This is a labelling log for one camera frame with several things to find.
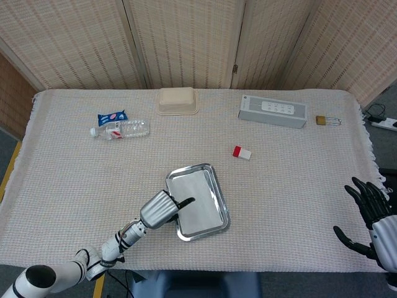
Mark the grey rectangular speaker box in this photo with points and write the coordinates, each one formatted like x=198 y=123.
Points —
x=273 y=111

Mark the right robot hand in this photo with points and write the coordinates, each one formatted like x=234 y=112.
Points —
x=373 y=217

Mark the blue snack packet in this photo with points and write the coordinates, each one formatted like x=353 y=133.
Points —
x=112 y=117

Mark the brass padlock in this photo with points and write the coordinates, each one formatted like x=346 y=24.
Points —
x=325 y=120

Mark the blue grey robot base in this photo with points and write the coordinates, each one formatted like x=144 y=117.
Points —
x=195 y=284

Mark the beige lunch box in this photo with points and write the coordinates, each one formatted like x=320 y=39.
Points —
x=177 y=101

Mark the white power strip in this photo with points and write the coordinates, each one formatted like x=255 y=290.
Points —
x=384 y=123

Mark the beige woven tablecloth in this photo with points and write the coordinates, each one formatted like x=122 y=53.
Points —
x=198 y=139

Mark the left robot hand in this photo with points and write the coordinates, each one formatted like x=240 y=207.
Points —
x=161 y=212

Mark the woven folding screen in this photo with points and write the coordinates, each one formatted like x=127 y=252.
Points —
x=192 y=43

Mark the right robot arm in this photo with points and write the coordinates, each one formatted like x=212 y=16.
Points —
x=392 y=284

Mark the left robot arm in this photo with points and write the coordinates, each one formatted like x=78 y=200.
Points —
x=93 y=257

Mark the clear plastic water bottle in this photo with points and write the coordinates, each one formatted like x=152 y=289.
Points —
x=124 y=129

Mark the red and white small box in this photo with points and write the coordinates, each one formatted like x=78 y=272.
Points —
x=242 y=152

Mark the stainless steel tray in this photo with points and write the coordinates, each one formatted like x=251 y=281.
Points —
x=214 y=186

